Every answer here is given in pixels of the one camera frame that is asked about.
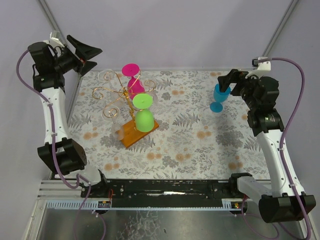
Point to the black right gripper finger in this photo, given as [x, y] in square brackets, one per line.
[233, 77]
[225, 88]

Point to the clear wine glass front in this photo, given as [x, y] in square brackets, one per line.
[111, 113]

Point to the white slotted cable duct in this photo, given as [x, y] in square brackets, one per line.
[70, 204]

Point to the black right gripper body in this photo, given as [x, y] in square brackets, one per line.
[235, 81]

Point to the green wine glass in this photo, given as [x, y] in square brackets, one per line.
[144, 119]

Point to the clear wine glass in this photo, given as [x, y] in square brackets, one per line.
[106, 75]
[111, 113]
[150, 89]

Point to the gold wire glass rack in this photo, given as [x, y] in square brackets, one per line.
[130, 115]

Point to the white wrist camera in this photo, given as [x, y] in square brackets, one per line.
[54, 39]
[261, 66]

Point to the pink wine glass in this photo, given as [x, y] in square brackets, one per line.
[134, 85]

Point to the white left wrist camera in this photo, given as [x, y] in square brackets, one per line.
[54, 39]

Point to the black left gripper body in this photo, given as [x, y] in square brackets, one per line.
[77, 59]

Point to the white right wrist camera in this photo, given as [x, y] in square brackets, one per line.
[261, 66]

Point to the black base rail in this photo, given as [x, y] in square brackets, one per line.
[165, 193]

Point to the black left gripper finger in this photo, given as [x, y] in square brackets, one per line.
[82, 50]
[88, 65]

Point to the floral table mat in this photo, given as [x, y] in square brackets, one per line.
[191, 142]

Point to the blue wine glass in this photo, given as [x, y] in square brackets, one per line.
[219, 97]

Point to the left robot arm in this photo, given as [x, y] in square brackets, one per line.
[52, 60]

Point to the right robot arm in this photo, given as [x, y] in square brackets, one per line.
[286, 200]

